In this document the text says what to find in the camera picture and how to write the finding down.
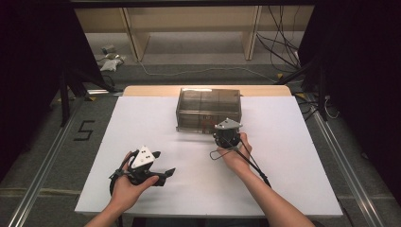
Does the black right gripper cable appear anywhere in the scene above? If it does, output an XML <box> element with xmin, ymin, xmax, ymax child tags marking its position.
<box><xmin>220</xmin><ymin>135</ymin><xmax>272</xmax><ymax>189</ymax></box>

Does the person's right hand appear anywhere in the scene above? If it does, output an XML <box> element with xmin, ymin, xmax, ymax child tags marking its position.
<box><xmin>217</xmin><ymin>131</ymin><xmax>253</xmax><ymax>174</ymax></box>

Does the short white cable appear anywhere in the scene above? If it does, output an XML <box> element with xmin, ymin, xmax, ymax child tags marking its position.
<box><xmin>323</xmin><ymin>95</ymin><xmax>340</xmax><ymax>120</ymax></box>

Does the aluminium floor rail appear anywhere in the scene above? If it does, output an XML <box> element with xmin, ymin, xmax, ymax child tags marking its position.
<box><xmin>311</xmin><ymin>111</ymin><xmax>385</xmax><ymax>227</ymax></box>
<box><xmin>8</xmin><ymin>96</ymin><xmax>87</xmax><ymax>227</ymax></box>

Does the black curtain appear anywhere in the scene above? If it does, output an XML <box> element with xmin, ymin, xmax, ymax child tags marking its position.
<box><xmin>0</xmin><ymin>0</ymin><xmax>106</xmax><ymax>179</ymax></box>
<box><xmin>297</xmin><ymin>0</ymin><xmax>401</xmax><ymax>206</ymax></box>

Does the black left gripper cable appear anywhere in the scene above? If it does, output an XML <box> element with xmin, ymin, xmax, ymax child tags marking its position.
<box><xmin>108</xmin><ymin>149</ymin><xmax>140</xmax><ymax>196</ymax></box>

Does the bundle of black cables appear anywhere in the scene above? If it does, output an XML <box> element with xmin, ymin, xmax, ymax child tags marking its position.
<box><xmin>255</xmin><ymin>5</ymin><xmax>301</xmax><ymax>76</ymax></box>

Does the red string bracelet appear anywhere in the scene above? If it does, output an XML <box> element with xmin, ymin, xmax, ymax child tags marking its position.
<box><xmin>201</xmin><ymin>115</ymin><xmax>217</xmax><ymax>133</ymax></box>

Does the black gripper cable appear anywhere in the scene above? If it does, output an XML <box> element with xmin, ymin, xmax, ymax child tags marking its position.
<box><xmin>220</xmin><ymin>135</ymin><xmax>272</xmax><ymax>189</ymax></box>
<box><xmin>108</xmin><ymin>149</ymin><xmax>140</xmax><ymax>196</ymax></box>

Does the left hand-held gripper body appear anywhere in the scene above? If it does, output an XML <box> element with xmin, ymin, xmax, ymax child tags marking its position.
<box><xmin>127</xmin><ymin>145</ymin><xmax>168</xmax><ymax>187</ymax></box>

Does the smoky clear drawer box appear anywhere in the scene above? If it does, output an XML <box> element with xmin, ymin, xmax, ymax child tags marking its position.
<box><xmin>175</xmin><ymin>87</ymin><xmax>243</xmax><ymax>135</ymax></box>

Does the person's left hand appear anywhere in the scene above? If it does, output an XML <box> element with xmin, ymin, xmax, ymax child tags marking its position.
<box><xmin>110</xmin><ymin>150</ymin><xmax>161</xmax><ymax>214</ymax></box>

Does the light wooden shelf unit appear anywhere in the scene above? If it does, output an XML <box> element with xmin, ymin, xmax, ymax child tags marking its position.
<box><xmin>75</xmin><ymin>5</ymin><xmax>315</xmax><ymax>61</ymax></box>

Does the white cloth bag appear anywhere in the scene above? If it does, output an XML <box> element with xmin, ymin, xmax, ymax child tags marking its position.
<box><xmin>99</xmin><ymin>56</ymin><xmax>127</xmax><ymax>72</ymax></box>

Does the grey cable loop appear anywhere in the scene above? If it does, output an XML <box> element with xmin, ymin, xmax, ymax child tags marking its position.
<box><xmin>209</xmin><ymin>147</ymin><xmax>238</xmax><ymax>161</ymax></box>

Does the black metal stand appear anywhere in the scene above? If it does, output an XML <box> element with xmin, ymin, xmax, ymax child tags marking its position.
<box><xmin>58</xmin><ymin>66</ymin><xmax>118</xmax><ymax>128</ymax></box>
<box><xmin>275</xmin><ymin>56</ymin><xmax>329</xmax><ymax>123</ymax></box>

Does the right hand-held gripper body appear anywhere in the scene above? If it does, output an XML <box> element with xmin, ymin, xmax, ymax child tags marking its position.
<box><xmin>212</xmin><ymin>117</ymin><xmax>243</xmax><ymax>149</ymax></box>

